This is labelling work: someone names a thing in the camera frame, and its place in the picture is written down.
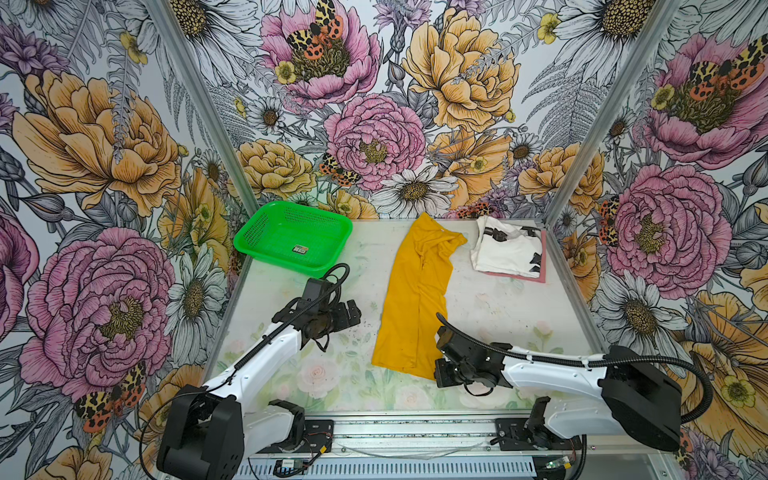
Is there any green plastic basket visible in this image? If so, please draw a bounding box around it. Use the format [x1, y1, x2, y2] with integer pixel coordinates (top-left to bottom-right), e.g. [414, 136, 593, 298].
[233, 201, 354, 278]

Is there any aluminium corner post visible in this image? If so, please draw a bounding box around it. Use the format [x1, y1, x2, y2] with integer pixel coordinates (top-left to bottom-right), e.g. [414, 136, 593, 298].
[543, 0, 682, 227]
[147, 1, 259, 216]

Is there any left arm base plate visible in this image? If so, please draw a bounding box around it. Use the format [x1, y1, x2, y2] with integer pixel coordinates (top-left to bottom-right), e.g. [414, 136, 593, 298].
[259, 419, 335, 455]

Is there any white black folded t-shirt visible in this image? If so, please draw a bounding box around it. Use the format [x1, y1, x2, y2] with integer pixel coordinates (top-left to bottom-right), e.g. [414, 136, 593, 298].
[470, 216, 545, 280]

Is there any white vented cable duct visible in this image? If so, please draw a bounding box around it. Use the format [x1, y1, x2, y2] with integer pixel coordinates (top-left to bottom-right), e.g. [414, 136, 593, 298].
[233, 459, 538, 480]

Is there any aluminium front rail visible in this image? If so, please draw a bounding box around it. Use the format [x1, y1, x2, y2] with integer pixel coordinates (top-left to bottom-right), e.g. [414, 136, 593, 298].
[248, 411, 656, 460]

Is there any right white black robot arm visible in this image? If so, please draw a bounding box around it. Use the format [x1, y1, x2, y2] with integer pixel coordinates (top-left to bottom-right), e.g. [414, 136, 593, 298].
[434, 315, 714, 452]

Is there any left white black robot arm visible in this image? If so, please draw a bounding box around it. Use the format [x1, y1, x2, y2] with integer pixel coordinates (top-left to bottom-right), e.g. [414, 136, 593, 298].
[150, 263, 361, 479]

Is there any pink folded t-shirt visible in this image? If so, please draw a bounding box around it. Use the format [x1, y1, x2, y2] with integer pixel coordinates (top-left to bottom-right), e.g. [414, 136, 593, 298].
[477, 227, 546, 283]

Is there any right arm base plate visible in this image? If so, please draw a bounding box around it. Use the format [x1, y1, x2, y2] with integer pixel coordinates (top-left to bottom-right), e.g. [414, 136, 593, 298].
[490, 417, 582, 452]

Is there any left aluminium corner post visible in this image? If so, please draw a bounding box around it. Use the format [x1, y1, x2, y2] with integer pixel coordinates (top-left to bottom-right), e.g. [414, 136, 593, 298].
[147, 1, 259, 216]

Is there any yellow t-shirt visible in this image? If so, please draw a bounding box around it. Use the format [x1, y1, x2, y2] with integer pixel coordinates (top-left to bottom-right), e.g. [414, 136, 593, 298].
[372, 213, 466, 380]

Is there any right aluminium corner post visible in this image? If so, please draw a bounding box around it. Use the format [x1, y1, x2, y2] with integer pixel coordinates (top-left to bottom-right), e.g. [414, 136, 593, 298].
[543, 0, 682, 227]

